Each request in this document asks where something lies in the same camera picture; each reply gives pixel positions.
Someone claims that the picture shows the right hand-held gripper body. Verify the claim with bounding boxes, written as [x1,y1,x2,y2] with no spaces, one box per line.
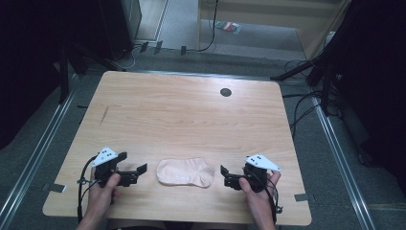
[243,152,282,194]

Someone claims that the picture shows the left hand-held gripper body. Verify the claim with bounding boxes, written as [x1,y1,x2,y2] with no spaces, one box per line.
[91,146,128,188]

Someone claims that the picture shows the person's right hand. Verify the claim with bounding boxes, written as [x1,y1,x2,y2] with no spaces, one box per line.
[237,170,282,222]

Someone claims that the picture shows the person's left hand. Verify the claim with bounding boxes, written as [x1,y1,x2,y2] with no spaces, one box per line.
[83,169,123,222]

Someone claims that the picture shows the black cabinet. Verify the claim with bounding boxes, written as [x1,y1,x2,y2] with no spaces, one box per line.
[98,0,143,61]

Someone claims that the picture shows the colourful packet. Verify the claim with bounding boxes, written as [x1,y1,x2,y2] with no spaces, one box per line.
[214,20,242,35]

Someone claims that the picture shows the light wooden platform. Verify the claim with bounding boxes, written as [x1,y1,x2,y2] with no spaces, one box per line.
[196,0,352,60]

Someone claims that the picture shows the right hand-held gripper black cable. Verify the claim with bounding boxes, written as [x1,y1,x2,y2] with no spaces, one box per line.
[250,171,284,225]

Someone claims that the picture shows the hand-held gripper black cable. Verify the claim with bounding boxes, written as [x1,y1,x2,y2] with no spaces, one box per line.
[250,171,284,225]
[77,154,100,225]

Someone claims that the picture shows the left hand-held gripper black cable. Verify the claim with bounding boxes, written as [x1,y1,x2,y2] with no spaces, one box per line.
[77,154,100,225]

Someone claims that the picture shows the metal floor rail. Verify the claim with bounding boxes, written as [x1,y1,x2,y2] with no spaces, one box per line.
[0,75,79,230]
[310,95,377,230]

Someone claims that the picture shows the black floor cables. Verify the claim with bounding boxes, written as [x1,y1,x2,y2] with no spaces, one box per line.
[282,58,324,140]

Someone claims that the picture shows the white floor cable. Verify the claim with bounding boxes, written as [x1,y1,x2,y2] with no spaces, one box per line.
[109,45,142,72]

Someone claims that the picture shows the long black hanging cable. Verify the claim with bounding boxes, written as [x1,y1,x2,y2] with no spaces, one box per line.
[188,0,220,53]

